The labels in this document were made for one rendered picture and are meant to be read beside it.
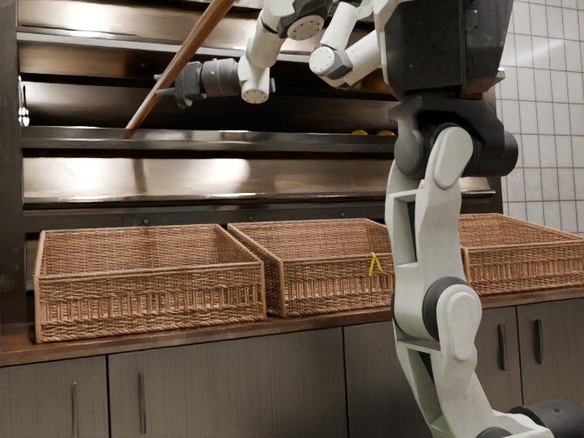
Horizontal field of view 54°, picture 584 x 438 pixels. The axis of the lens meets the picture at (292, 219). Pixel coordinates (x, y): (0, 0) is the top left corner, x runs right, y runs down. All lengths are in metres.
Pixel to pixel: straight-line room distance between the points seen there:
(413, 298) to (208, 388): 0.54
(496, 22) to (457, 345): 0.67
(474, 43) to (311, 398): 0.94
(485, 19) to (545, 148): 1.57
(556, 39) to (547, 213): 0.81
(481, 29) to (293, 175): 1.01
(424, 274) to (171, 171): 1.03
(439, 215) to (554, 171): 1.64
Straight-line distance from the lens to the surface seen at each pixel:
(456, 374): 1.28
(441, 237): 1.27
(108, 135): 1.96
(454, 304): 1.23
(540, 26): 2.96
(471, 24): 1.31
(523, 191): 2.70
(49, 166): 1.95
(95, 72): 2.02
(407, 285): 1.28
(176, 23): 2.11
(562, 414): 1.56
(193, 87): 1.45
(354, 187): 2.18
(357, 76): 1.64
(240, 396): 1.48
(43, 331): 1.43
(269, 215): 2.04
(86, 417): 1.42
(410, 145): 1.28
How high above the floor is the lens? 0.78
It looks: 2 degrees up
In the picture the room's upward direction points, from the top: 3 degrees counter-clockwise
